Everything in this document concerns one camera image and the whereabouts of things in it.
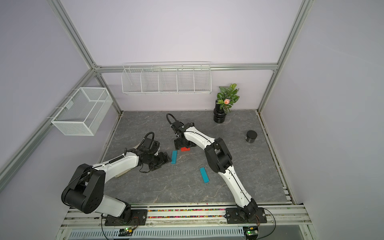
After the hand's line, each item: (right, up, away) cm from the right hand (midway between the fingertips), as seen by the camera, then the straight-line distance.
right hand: (184, 145), depth 100 cm
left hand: (-9, -9, -12) cm, 18 cm away
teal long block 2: (+13, -16, -13) cm, 25 cm away
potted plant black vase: (+27, +30, -9) cm, 41 cm away
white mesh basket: (-55, +20, -17) cm, 61 cm away
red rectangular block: (+1, -2, -4) cm, 4 cm away
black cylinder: (+45, +6, 0) cm, 46 cm away
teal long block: (-6, -7, -7) cm, 11 cm away
